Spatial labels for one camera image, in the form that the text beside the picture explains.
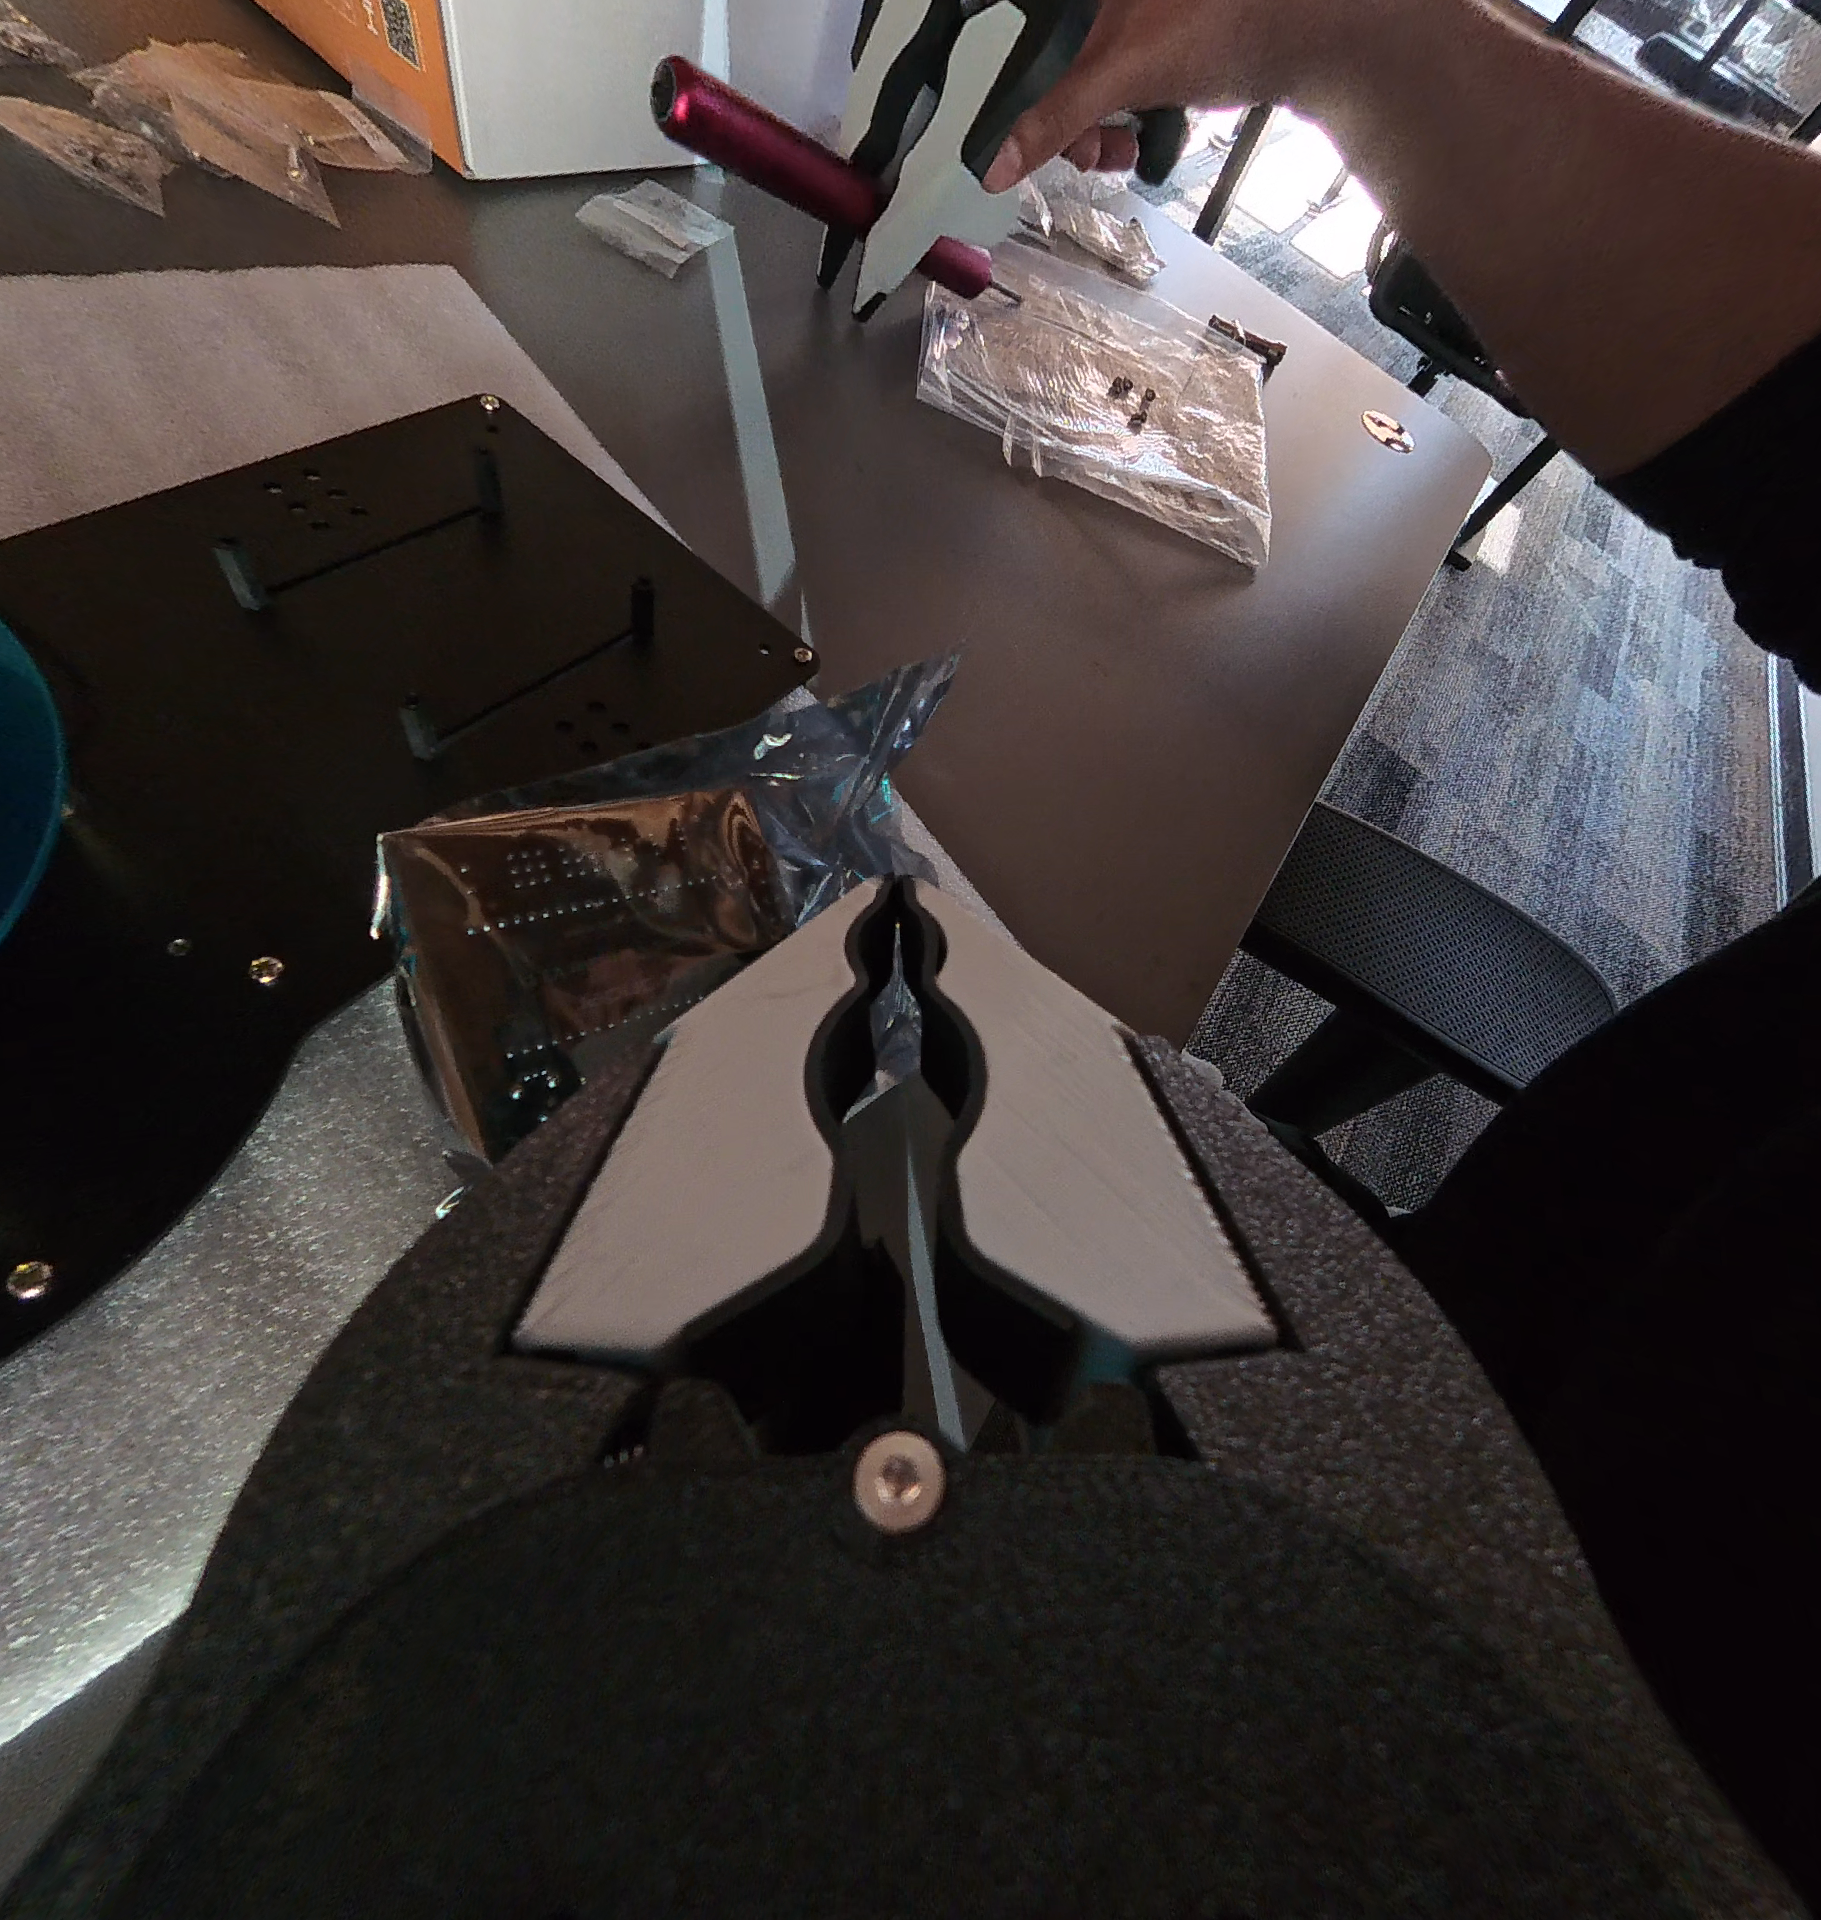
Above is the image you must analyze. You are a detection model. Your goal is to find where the clear bag with screws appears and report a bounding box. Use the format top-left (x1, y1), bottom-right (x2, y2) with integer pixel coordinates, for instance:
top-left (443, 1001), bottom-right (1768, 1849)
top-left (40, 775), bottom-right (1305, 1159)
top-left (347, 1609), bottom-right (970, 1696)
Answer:
top-left (915, 275), bottom-right (1275, 569)

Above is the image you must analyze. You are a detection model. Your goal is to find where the small labelled plastic bag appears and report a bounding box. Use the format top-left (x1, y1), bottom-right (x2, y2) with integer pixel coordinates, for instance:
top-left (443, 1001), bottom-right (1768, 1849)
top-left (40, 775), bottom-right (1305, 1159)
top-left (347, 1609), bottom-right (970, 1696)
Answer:
top-left (573, 180), bottom-right (733, 281)

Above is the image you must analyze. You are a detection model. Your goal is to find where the person's right forearm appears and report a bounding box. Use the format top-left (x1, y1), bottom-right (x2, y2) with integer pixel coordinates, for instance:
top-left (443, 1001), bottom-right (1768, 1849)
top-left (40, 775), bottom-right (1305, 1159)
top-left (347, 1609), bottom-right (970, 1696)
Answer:
top-left (1270, 0), bottom-right (1821, 489)

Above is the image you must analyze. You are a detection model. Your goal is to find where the silver foil bag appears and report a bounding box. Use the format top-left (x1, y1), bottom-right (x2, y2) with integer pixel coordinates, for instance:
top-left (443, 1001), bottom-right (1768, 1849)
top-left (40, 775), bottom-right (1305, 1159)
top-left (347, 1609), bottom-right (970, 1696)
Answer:
top-left (374, 644), bottom-right (972, 1164)

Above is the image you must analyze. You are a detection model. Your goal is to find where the person's black clothing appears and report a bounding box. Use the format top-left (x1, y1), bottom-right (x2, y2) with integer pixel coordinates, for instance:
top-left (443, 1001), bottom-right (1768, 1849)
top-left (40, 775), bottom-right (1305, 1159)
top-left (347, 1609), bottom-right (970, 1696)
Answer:
top-left (1390, 284), bottom-right (1821, 1920)

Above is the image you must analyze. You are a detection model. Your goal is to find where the person's right hand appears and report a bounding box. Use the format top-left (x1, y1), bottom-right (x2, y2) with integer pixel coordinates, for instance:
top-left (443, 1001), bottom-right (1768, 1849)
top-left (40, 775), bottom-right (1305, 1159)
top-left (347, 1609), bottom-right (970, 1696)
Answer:
top-left (986, 0), bottom-right (1309, 194)

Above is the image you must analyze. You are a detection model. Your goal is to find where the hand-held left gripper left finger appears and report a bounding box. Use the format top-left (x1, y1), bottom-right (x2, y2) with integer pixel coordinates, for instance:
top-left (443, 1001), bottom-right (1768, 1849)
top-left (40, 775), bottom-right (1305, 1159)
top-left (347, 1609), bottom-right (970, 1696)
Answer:
top-left (512, 882), bottom-right (897, 1359)

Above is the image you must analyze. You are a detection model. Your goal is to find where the black office chair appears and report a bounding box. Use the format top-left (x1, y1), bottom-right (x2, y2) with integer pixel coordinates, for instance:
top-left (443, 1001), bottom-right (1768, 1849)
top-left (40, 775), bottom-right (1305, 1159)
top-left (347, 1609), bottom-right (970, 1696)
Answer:
top-left (1241, 801), bottom-right (1623, 1187)

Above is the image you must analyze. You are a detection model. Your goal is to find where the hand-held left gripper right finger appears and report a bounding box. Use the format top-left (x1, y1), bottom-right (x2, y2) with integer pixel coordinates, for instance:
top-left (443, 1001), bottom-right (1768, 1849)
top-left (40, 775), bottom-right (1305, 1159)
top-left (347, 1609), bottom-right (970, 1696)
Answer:
top-left (903, 882), bottom-right (1281, 1354)

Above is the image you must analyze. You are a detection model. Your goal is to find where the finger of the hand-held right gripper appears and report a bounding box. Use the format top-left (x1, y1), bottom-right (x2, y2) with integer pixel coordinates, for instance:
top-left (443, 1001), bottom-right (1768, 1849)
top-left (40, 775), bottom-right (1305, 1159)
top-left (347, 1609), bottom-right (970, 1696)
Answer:
top-left (816, 0), bottom-right (948, 288)
top-left (847, 81), bottom-right (1027, 323)

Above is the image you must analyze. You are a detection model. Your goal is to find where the orange and white cardboard box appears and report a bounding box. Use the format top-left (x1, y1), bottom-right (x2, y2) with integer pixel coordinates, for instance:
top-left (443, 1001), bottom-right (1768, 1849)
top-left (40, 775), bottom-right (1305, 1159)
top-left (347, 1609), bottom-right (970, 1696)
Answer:
top-left (256, 0), bottom-right (792, 181)

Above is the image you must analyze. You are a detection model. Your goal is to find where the white foam sheet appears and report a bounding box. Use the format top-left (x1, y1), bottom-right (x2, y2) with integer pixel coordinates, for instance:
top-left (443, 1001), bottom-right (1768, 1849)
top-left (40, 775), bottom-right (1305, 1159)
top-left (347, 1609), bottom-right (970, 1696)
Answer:
top-left (0, 261), bottom-right (1003, 1778)

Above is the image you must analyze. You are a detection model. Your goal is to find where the red electric screwdriver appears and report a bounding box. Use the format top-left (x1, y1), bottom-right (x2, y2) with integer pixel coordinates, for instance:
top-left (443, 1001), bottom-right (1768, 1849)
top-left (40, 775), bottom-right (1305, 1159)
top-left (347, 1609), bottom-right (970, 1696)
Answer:
top-left (648, 53), bottom-right (1024, 302)

